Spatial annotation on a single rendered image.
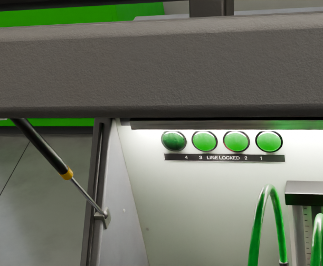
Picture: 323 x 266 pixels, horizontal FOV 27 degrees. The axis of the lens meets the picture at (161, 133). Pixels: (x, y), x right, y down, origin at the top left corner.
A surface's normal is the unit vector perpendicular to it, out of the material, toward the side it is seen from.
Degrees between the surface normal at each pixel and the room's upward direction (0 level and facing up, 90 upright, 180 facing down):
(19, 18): 90
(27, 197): 0
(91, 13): 90
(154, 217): 90
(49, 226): 0
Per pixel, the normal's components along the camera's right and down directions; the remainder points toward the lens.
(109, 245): 0.96, 0.00
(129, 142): -0.25, 0.55
